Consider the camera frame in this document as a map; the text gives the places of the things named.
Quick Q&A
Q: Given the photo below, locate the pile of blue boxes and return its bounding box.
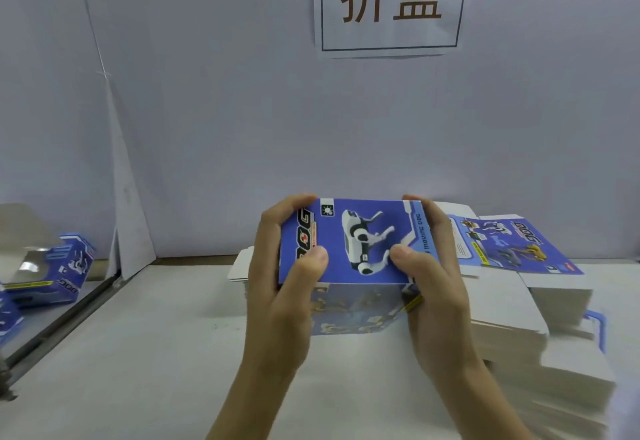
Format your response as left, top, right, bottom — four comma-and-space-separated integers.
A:
0, 204, 99, 343

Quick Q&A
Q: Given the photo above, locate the person's left hand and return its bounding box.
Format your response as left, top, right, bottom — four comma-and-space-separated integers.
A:
243, 192, 331, 378

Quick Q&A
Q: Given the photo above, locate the blue dog-print cardboard box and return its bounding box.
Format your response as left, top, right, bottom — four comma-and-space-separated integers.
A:
278, 196, 442, 337

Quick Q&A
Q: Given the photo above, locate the person's right hand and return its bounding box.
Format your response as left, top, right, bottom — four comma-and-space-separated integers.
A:
388, 194, 473, 383

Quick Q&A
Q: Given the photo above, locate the person's right forearm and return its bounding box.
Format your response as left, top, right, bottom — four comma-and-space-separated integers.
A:
428, 357, 543, 440

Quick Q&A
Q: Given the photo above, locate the white paper wall sign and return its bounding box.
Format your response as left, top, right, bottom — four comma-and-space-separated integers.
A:
313, 0, 472, 58

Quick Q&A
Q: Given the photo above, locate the person's left forearm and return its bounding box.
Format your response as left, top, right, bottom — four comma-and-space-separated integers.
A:
206, 359, 303, 440

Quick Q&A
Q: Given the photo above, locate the stack of boxes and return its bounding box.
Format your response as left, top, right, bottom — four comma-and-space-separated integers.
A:
228, 245, 283, 302
435, 201, 619, 440

